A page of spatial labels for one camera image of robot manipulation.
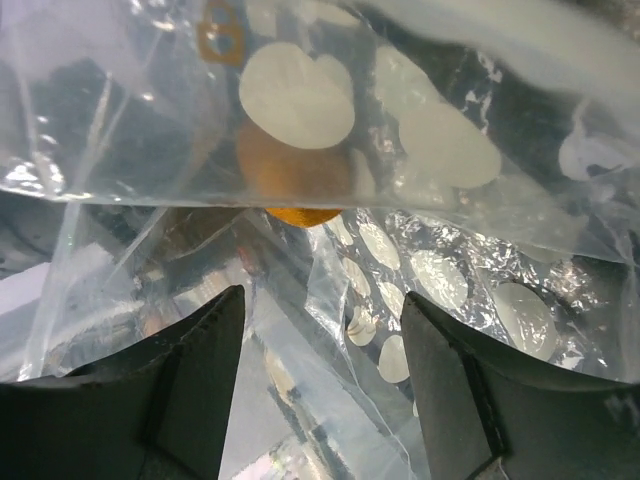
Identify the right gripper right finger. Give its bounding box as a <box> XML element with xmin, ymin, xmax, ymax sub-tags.
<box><xmin>401</xmin><ymin>292</ymin><xmax>639</xmax><ymax>479</ymax></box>

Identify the polka dot zip top bag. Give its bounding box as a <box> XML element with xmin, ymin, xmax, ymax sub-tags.
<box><xmin>1</xmin><ymin>1</ymin><xmax>639</xmax><ymax>479</ymax></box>

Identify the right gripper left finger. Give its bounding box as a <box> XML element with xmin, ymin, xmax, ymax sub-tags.
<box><xmin>1</xmin><ymin>286</ymin><xmax>245</xmax><ymax>479</ymax></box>

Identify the brown fake kiwi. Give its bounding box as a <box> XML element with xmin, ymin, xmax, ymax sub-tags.
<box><xmin>236</xmin><ymin>120</ymin><xmax>352</xmax><ymax>202</ymax></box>

